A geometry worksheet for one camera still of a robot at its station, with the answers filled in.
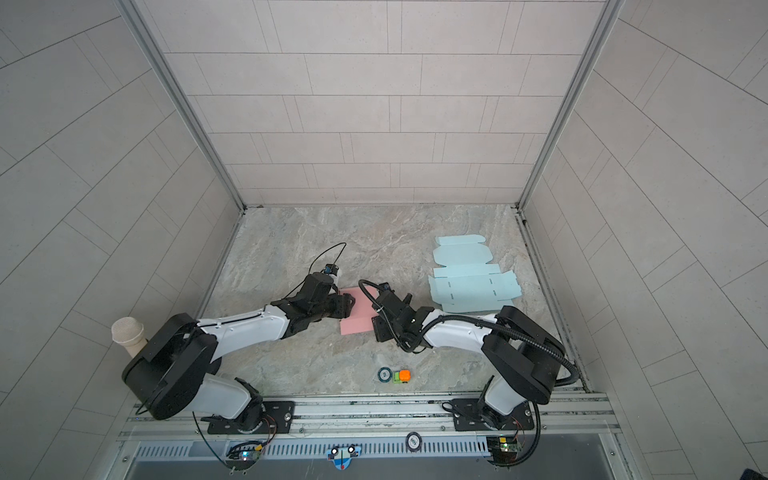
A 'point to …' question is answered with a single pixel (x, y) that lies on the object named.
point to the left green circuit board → (244, 455)
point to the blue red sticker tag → (342, 456)
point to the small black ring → (384, 380)
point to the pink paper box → (361, 321)
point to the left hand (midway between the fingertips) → (357, 297)
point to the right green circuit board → (504, 449)
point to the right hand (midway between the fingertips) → (378, 328)
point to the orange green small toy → (401, 376)
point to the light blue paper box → (465, 281)
